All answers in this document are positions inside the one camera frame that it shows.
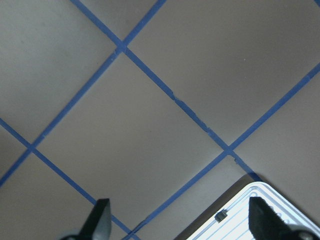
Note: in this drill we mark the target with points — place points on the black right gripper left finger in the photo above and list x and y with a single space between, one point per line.
98 225

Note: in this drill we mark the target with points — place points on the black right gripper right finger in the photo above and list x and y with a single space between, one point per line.
265 224

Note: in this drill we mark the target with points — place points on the ribbed metal tray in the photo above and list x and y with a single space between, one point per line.
235 225

